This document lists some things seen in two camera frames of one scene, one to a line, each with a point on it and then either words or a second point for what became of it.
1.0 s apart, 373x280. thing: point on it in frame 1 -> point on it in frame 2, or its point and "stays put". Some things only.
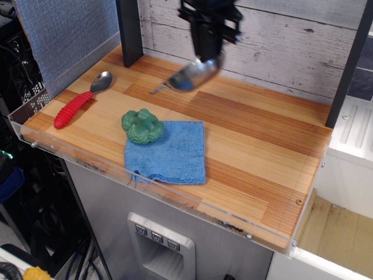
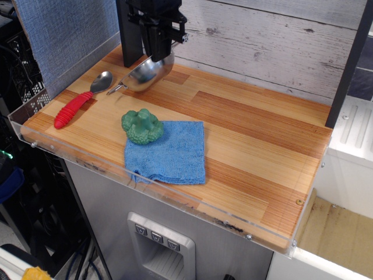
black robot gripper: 225,13 -> 159,14
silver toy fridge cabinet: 143,235 stays put
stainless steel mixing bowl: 192,76 -> 147,74
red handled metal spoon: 101,81 stays put
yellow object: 36,273 stays put
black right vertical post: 364,28 stays put
